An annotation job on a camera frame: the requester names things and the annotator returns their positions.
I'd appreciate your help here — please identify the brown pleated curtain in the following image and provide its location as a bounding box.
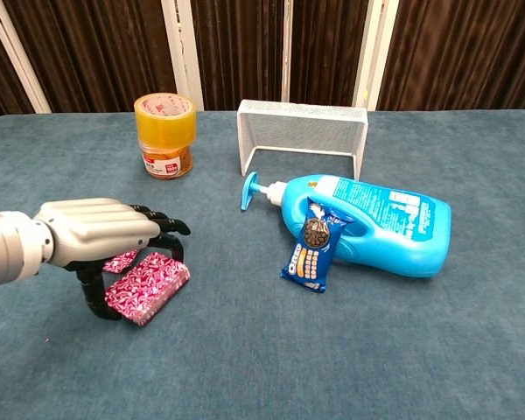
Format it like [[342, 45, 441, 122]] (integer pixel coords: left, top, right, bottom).
[[0, 0, 525, 123]]

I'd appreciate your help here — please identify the clear jar of rubber bands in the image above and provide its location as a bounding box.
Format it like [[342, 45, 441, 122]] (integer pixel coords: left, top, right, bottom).
[[140, 139, 195, 181]]

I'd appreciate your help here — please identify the teal velvet table cloth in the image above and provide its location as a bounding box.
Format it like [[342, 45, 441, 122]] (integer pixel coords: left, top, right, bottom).
[[0, 108, 525, 420]]

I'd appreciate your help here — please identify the yellow packing tape roll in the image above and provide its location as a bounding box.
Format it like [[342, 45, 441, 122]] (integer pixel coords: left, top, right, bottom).
[[133, 92, 198, 146]]

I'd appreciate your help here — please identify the black and silver left hand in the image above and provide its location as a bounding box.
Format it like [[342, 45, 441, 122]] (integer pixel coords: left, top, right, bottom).
[[33, 197, 192, 322]]

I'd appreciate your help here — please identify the blue Oreo cookie pack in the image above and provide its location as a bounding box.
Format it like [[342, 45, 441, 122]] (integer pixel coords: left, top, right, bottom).
[[279, 196, 355, 295]]

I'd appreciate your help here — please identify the wide white frame post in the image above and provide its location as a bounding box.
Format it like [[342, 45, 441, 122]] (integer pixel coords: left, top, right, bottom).
[[352, 0, 400, 111], [160, 0, 205, 112]]

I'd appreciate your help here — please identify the thin white frame post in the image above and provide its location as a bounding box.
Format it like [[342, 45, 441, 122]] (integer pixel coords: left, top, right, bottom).
[[280, 0, 295, 103]]

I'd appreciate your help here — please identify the blue pump detergent bottle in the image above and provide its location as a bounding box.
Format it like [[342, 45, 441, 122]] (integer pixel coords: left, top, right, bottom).
[[240, 171, 453, 279]]

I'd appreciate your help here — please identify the slanted white frame post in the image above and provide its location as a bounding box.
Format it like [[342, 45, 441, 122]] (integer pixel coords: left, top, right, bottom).
[[0, 0, 53, 115]]

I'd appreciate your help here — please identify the white mesh desk shelf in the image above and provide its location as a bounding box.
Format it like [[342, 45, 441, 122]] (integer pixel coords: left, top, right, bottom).
[[236, 99, 369, 182]]

